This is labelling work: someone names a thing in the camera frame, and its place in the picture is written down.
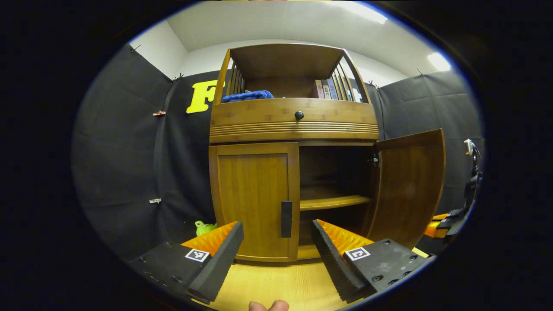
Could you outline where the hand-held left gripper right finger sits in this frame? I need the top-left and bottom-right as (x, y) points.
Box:
(312, 219), (432, 304)

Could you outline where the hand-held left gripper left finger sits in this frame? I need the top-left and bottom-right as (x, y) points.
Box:
(127, 221), (245, 304)

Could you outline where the wooden shoe cabinet door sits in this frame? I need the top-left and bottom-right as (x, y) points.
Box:
(367, 129), (446, 250)
(209, 143), (300, 262)

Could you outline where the wooden double-door shoe cabinet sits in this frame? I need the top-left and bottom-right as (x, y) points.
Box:
(209, 43), (380, 262)

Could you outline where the wooden inner cabinet shelf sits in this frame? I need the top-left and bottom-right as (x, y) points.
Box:
(300, 187), (373, 211)

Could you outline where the wooden cabinet drawer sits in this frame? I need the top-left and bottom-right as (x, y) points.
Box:
(210, 98), (379, 144)

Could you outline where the green toy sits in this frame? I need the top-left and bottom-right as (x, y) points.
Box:
(194, 220), (218, 237)

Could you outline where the black backdrop cloth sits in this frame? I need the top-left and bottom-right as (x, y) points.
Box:
(71, 43), (484, 260)

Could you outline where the ceiling light panel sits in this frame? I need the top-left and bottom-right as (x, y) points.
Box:
(341, 1), (388, 25)
(428, 52), (451, 72)

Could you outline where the blue cloth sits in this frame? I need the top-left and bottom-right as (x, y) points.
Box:
(222, 90), (275, 103)

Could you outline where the black door handle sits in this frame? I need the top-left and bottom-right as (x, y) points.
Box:
(281, 201), (293, 238)

